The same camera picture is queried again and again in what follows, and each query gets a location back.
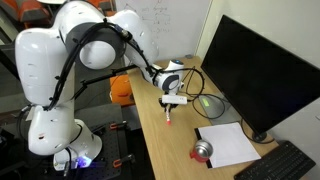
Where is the red and white marker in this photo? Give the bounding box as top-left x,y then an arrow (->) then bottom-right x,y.
165,108 -> 171,125

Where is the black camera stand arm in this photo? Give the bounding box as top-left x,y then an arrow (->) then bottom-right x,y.
73,65 -> 137,99

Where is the orange clamp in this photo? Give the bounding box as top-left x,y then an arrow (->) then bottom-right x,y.
109,121 -> 128,130
112,154 -> 135,168

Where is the white paper notepad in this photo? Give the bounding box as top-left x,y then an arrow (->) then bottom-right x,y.
195,122 -> 261,168

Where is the black computer monitor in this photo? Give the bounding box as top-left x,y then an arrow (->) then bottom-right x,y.
201,15 -> 320,142

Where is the orange box under table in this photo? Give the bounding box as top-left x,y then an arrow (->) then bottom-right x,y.
109,74 -> 135,107

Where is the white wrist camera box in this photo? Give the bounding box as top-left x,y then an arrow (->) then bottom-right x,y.
162,95 -> 187,105

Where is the orange clamp far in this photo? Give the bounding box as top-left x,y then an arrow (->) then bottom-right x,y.
109,121 -> 128,130

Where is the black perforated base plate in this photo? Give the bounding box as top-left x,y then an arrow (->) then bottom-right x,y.
63,121 -> 132,180

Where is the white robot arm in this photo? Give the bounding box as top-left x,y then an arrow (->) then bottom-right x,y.
15,0 -> 184,171

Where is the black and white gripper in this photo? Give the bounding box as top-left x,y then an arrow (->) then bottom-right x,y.
158,98 -> 177,113

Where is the black cable with plug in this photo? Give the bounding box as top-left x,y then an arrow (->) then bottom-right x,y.
182,66 -> 229,121

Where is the red metal mug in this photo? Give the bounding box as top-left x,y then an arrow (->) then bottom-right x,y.
189,139 -> 213,162

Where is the black keyboard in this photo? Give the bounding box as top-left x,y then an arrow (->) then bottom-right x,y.
234,141 -> 316,180

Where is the orange clamp near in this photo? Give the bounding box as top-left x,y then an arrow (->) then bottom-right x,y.
112,154 -> 135,168

